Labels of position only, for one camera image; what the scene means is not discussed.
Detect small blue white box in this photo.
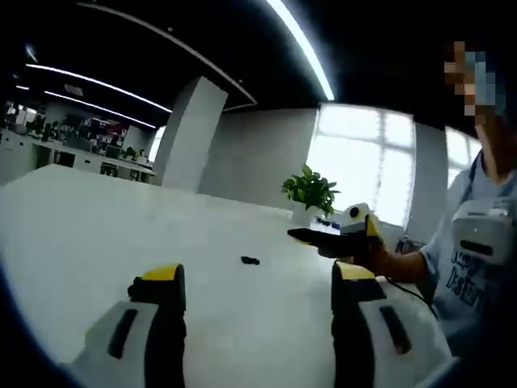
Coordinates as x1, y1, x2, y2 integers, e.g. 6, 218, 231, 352
316, 217, 343, 234

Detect green potted plant white pot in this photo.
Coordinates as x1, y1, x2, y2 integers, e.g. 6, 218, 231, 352
281, 163, 341, 227

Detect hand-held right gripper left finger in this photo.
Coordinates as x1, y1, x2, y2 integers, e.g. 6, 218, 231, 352
60, 262, 187, 388

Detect narrow bright window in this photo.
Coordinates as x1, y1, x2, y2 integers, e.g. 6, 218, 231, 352
445, 125, 485, 190

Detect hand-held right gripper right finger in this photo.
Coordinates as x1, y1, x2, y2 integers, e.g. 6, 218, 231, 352
330, 260, 454, 388

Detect row of white office desks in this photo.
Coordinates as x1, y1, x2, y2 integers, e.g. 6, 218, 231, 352
0, 128, 158, 183

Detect thin black cable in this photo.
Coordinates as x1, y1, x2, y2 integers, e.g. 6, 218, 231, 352
377, 276, 440, 321

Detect person's left hand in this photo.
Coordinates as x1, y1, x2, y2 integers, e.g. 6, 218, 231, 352
351, 236, 392, 280

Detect white ceiling light strip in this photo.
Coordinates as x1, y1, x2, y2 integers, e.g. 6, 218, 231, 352
43, 90, 158, 130
25, 62, 174, 114
265, 0, 336, 102

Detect white VR headset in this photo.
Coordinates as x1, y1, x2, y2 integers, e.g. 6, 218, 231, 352
451, 205, 515, 264

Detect person in grey printed shirt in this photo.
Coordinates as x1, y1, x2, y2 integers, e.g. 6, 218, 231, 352
419, 149, 517, 367

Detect large bright window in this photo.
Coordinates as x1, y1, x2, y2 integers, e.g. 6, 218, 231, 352
305, 103, 416, 228

